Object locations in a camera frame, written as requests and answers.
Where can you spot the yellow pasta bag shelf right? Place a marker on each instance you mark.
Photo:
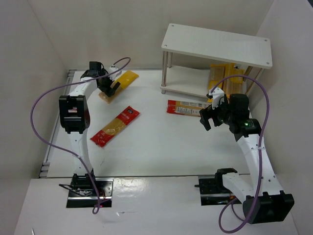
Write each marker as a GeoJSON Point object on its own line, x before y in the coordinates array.
{"type": "Point", "coordinates": [233, 85]}

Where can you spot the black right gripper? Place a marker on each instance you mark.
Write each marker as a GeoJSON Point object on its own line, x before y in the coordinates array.
{"type": "Point", "coordinates": [212, 115]}

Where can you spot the red spaghetti bag centre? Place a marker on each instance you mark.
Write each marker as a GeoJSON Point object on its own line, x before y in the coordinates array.
{"type": "Point", "coordinates": [117, 125]}

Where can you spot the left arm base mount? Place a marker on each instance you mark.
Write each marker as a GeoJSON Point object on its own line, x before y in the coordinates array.
{"type": "Point", "coordinates": [82, 194]}

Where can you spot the yellow spaghetti bag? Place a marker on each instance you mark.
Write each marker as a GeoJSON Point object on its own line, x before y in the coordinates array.
{"type": "Point", "coordinates": [125, 80]}

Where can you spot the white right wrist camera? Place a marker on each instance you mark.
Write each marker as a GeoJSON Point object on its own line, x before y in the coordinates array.
{"type": "Point", "coordinates": [215, 95]}

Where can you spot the aluminium table edge rail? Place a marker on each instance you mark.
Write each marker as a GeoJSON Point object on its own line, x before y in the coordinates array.
{"type": "Point", "coordinates": [46, 163]}

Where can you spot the white two-tier shelf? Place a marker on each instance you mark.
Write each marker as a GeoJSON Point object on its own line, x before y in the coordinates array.
{"type": "Point", "coordinates": [243, 50]}

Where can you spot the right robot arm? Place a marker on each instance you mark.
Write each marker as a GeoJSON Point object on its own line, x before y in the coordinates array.
{"type": "Point", "coordinates": [264, 200]}

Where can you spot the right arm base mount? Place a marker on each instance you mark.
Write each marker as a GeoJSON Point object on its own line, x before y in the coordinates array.
{"type": "Point", "coordinates": [210, 193]}

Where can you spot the yellow pasta bag shelf left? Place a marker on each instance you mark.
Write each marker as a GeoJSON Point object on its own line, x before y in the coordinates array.
{"type": "Point", "coordinates": [217, 73]}

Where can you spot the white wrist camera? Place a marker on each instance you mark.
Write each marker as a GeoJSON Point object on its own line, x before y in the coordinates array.
{"type": "Point", "coordinates": [215, 95]}
{"type": "Point", "coordinates": [114, 72]}

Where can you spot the red orange pasta box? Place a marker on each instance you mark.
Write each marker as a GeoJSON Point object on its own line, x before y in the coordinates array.
{"type": "Point", "coordinates": [185, 108]}

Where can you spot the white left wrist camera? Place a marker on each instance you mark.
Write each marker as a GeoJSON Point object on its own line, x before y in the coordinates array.
{"type": "Point", "coordinates": [114, 72]}

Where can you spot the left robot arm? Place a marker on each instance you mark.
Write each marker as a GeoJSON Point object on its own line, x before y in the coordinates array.
{"type": "Point", "coordinates": [74, 112]}

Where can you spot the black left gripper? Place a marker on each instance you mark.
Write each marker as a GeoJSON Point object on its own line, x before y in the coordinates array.
{"type": "Point", "coordinates": [107, 86]}

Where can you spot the yellow pasta bag shelf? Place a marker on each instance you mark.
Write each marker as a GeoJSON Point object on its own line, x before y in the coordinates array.
{"type": "Point", "coordinates": [233, 85]}
{"type": "Point", "coordinates": [217, 73]}

